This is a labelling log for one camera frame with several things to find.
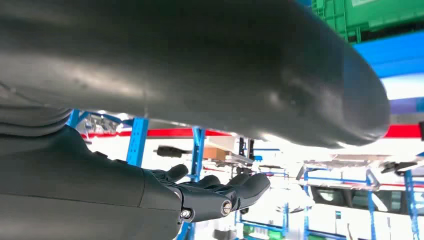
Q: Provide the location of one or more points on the green plastic crate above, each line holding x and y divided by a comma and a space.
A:
331, 13

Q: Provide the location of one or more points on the blue storage rack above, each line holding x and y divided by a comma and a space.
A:
137, 142
410, 198

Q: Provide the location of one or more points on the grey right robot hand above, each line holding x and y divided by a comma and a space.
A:
165, 59

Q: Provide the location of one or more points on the black elongated part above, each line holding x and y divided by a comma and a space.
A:
170, 151

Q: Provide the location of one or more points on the brown cardboard box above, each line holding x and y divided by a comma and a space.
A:
215, 154

